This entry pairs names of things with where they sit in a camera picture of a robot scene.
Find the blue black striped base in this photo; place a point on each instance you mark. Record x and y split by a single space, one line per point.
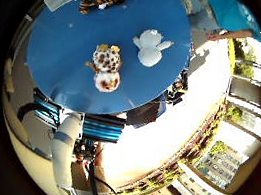
102 130

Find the white grey plush bear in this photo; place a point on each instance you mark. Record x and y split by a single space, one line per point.
150 48

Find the orange black striped tiger plush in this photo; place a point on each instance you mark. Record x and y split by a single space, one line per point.
98 1

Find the person in teal shirt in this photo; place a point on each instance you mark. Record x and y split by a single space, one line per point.
226 13

